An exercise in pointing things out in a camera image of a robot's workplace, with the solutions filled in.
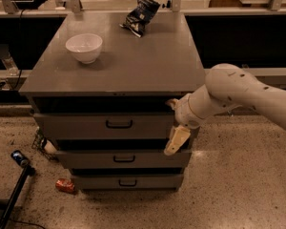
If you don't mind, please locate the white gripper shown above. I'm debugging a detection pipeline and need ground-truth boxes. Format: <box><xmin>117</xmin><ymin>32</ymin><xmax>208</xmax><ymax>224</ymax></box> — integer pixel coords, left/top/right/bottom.
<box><xmin>164</xmin><ymin>94</ymin><xmax>202</xmax><ymax>156</ymax></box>

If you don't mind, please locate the grey top drawer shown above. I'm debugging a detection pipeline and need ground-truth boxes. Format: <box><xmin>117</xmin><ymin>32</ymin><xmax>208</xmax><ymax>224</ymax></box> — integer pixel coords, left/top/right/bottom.
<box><xmin>34</xmin><ymin>114</ymin><xmax>174</xmax><ymax>140</ymax></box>

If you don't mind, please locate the grey drawer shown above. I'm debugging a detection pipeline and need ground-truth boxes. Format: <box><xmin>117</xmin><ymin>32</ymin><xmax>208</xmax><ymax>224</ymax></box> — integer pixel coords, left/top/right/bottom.
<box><xmin>34</xmin><ymin>114</ymin><xmax>174</xmax><ymax>140</ymax></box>
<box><xmin>55</xmin><ymin>150</ymin><xmax>192</xmax><ymax>169</ymax></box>
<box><xmin>71</xmin><ymin>174</ymin><xmax>184</xmax><ymax>190</ymax></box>

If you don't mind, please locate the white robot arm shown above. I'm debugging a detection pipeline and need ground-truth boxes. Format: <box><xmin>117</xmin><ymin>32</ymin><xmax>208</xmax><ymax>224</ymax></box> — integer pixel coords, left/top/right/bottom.
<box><xmin>164</xmin><ymin>63</ymin><xmax>286</xmax><ymax>156</ymax></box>

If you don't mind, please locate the grey drawer cabinet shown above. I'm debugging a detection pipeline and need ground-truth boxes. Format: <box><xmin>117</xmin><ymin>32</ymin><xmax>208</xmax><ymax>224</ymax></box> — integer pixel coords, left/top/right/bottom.
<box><xmin>18</xmin><ymin>10</ymin><xmax>213</xmax><ymax>193</ymax></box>

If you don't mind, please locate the grey bottom drawer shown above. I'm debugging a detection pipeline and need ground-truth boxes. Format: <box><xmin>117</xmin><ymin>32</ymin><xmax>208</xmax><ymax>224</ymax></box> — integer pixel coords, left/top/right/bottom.
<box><xmin>71</xmin><ymin>174</ymin><xmax>184</xmax><ymax>190</ymax></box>

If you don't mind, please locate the grey middle drawer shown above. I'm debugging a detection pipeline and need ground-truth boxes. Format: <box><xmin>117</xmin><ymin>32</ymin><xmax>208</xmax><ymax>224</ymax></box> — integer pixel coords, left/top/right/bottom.
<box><xmin>55</xmin><ymin>150</ymin><xmax>192</xmax><ymax>169</ymax></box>

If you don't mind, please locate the dark crumpled chip bag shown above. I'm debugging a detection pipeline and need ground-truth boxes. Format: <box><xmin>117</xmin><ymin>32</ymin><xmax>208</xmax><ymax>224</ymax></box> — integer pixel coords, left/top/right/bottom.
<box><xmin>120</xmin><ymin>0</ymin><xmax>160</xmax><ymax>37</ymax></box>

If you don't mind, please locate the white ceramic bowl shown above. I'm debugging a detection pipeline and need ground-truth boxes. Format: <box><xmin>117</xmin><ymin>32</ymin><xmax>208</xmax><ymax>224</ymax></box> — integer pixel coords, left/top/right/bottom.
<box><xmin>65</xmin><ymin>33</ymin><xmax>103</xmax><ymax>64</ymax></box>

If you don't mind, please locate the orange soda can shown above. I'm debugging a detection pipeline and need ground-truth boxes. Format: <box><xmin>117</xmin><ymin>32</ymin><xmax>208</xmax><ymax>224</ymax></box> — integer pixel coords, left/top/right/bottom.
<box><xmin>55</xmin><ymin>178</ymin><xmax>75</xmax><ymax>194</ymax></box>

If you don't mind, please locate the blue soda can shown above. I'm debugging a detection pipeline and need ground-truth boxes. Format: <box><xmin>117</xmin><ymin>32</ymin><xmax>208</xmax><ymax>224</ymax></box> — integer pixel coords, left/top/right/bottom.
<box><xmin>10</xmin><ymin>150</ymin><xmax>30</xmax><ymax>167</ymax></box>

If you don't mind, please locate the clear plastic water bottle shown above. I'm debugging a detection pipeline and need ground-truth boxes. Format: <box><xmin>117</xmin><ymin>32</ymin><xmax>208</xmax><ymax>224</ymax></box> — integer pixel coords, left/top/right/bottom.
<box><xmin>2</xmin><ymin>57</ymin><xmax>19</xmax><ymax>76</ymax></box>

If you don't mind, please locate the wire basket with white object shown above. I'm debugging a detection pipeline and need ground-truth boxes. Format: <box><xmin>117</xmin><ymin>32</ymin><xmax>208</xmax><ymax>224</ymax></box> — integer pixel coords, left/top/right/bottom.
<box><xmin>31</xmin><ymin>129</ymin><xmax>58</xmax><ymax>161</ymax></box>

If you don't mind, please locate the black cable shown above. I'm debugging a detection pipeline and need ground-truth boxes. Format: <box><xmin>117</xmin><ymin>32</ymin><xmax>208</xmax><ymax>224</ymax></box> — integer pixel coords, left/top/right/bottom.
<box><xmin>10</xmin><ymin>9</ymin><xmax>27</xmax><ymax>91</ymax></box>

